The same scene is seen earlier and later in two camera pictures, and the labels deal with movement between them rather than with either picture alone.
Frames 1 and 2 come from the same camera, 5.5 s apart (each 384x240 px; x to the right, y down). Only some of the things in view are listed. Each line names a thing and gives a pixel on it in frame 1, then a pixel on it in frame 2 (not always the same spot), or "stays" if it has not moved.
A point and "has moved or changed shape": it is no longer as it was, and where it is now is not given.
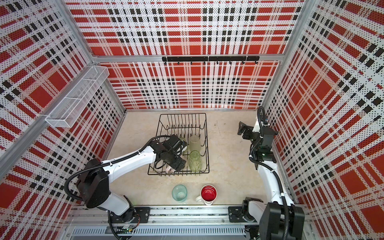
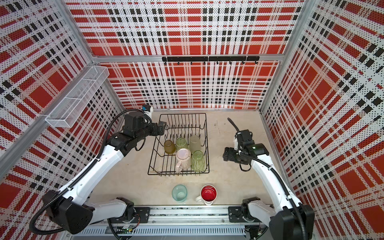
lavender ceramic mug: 169,169 has moved or changed shape
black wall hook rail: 230,59 stays
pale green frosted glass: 194,143 stays
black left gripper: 177,165 → 155,132
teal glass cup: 179,193 stays
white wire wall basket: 65,114 stays
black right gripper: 245,127 → 228,155
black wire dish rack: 192,128 stays
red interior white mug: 208,194 stays
